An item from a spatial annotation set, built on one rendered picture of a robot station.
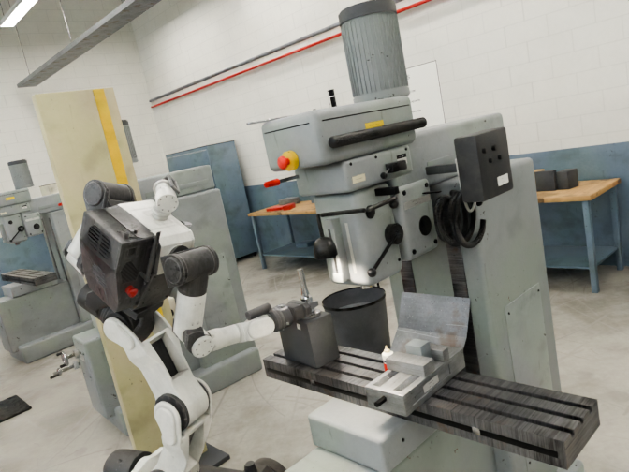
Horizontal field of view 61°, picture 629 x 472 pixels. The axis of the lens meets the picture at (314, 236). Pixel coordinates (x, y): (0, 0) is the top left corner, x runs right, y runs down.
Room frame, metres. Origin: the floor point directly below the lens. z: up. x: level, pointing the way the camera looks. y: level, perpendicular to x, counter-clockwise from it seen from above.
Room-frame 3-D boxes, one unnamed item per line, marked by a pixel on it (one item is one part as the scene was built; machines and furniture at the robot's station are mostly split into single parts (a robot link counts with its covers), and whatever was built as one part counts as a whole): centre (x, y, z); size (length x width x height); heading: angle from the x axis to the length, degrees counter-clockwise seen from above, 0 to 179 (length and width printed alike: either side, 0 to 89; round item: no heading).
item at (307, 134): (1.80, -0.16, 1.81); 0.47 x 0.26 x 0.16; 132
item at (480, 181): (1.74, -0.59, 1.62); 0.20 x 0.09 x 0.21; 132
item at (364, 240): (1.79, -0.15, 1.47); 0.21 x 0.19 x 0.32; 42
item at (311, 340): (2.05, 0.11, 1.06); 0.22 x 0.12 x 0.20; 35
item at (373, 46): (1.95, -0.33, 2.05); 0.20 x 0.20 x 0.32
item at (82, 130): (3.02, 1.11, 1.15); 0.52 x 0.40 x 2.30; 132
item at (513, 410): (1.75, -0.18, 0.92); 1.24 x 0.23 x 0.08; 42
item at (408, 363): (1.62, -0.22, 1.05); 0.15 x 0.06 x 0.04; 43
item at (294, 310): (1.95, 0.15, 1.19); 0.13 x 0.12 x 0.10; 38
